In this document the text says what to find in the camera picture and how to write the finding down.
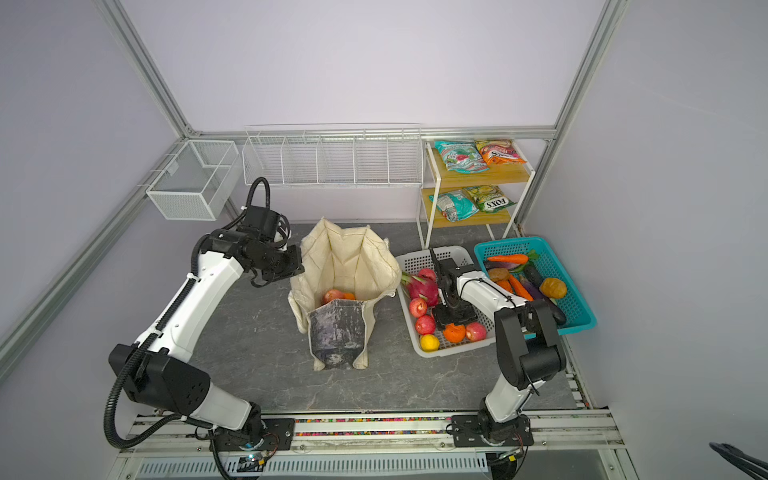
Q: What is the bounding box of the teal snack bag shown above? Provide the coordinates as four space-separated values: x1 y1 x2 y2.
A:
434 141 488 174
428 190 480 223

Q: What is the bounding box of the green snack bag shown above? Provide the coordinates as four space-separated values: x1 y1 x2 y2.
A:
464 185 514 214

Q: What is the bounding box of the cream canvas grocery bag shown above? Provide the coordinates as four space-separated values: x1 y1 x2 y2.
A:
288 219 401 371

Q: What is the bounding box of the yellow lemon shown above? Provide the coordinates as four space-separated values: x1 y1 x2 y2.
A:
419 334 440 353

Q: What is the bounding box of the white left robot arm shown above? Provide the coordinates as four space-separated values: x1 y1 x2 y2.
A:
103 177 303 451

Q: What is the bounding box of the red apple in basket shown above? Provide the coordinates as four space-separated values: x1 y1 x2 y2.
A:
409 297 429 319

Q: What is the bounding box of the black tripod leg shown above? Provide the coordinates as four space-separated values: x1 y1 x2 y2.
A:
709 442 768 480

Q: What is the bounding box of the white plastic fruit basket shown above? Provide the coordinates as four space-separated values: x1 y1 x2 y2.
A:
396 246 495 358

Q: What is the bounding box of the red apple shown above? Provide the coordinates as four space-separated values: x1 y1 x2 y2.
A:
409 297 429 319
322 289 345 305

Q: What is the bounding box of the orange snack bag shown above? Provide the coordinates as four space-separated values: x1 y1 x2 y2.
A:
475 139 525 165

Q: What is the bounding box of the dark purple eggplant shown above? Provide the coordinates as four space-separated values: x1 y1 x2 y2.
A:
523 262 567 327

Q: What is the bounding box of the two-tier wooden shelf rack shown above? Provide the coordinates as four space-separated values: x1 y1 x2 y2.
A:
416 139 536 248

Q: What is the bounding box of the teal plastic vegetable basket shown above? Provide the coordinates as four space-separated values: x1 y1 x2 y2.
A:
474 237 597 335

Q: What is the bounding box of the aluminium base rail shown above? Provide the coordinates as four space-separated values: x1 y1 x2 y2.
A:
109 410 637 479

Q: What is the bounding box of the teal snack bag top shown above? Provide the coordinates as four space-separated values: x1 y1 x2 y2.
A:
434 141 488 174

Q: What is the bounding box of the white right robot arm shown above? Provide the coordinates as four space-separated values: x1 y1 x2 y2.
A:
429 250 567 450

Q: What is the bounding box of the brown potato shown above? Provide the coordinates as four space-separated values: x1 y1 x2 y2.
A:
538 277 568 299

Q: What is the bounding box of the teal snack bag lower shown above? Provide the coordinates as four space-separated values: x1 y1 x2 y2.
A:
428 190 480 223

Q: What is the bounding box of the white mesh box basket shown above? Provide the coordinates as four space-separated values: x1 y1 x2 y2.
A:
147 140 242 221

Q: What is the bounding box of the white wire wall basket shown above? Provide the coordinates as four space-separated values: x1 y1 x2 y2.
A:
241 123 424 187

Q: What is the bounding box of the pink dragon fruit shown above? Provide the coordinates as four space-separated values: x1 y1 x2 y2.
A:
401 268 440 307

